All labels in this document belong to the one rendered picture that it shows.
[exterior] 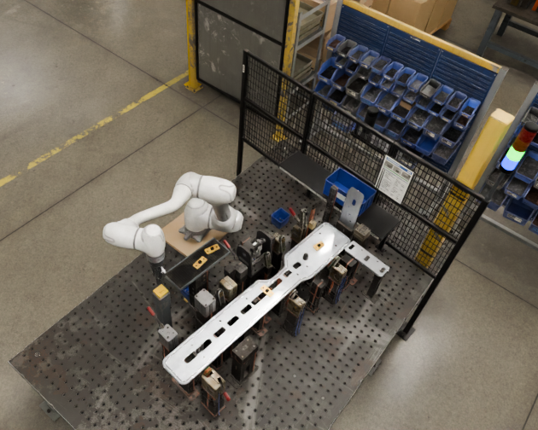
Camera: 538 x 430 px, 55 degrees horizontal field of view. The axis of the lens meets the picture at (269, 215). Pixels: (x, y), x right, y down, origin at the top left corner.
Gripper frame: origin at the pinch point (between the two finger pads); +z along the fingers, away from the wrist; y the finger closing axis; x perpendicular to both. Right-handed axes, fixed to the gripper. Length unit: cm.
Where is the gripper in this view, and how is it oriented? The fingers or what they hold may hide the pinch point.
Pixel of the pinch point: (159, 279)
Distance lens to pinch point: 272.9
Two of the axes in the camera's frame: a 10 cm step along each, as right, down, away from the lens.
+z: -0.9, 6.4, 7.6
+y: 7.2, 5.7, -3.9
